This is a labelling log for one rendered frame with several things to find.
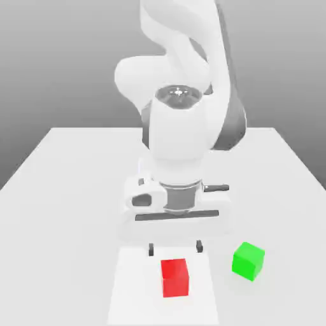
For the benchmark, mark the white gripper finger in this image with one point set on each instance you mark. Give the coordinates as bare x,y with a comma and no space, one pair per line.
199,246
151,249

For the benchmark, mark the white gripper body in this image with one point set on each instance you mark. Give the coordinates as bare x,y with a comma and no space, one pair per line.
175,226

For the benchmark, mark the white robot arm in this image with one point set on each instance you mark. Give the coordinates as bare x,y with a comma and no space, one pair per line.
175,132

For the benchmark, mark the small red cube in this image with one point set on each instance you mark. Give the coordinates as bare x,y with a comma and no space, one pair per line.
175,277

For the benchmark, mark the small green cube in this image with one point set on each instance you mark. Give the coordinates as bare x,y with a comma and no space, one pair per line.
247,261

